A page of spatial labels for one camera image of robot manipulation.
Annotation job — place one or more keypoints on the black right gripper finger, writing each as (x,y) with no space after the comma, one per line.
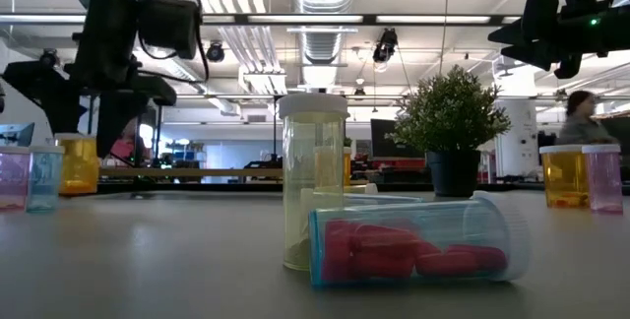
(531,31)
(541,57)

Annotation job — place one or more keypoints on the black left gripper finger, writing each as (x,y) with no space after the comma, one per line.
(56,100)
(115,117)

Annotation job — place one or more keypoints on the orange pill bottle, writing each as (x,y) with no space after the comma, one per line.
(79,166)
(563,176)

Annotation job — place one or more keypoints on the small blue pill bottle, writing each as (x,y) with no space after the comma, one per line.
(45,181)

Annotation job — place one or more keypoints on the pink pill bottle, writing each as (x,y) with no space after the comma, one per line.
(14,181)
(604,181)

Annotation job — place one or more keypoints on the tall yellow pill bottle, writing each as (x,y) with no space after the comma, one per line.
(305,161)

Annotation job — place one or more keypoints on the black ceiling spotlight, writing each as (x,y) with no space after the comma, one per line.
(385,45)
(49,58)
(215,52)

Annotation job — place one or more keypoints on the person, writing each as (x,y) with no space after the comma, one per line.
(581,127)

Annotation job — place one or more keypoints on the green potted plant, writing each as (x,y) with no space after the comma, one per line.
(450,112)

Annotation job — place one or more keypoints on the black computer monitor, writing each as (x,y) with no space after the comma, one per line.
(389,142)

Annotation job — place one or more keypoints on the blue bottle red pills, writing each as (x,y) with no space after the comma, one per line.
(467,230)

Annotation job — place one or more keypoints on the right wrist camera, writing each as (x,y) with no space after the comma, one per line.
(540,11)

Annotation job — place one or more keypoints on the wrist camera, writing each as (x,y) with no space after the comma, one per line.
(170,26)
(540,11)

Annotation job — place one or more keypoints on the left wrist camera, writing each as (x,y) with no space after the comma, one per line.
(170,26)

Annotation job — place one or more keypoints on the wooden shelf black frame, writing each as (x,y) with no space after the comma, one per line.
(221,172)

